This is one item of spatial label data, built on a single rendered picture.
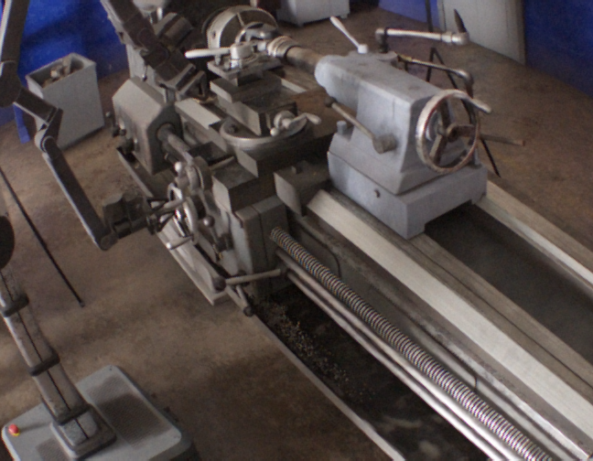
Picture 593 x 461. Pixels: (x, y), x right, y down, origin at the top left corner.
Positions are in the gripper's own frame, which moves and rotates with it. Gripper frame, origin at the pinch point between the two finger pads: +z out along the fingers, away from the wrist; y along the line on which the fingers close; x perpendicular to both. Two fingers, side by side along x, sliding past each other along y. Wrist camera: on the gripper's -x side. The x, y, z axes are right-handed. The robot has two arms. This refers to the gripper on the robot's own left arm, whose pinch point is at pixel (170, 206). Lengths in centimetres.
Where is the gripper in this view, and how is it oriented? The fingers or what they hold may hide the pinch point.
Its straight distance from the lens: 201.9
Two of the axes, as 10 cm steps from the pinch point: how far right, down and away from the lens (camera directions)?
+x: 0.0, 7.2, 6.9
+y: -5.3, -5.9, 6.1
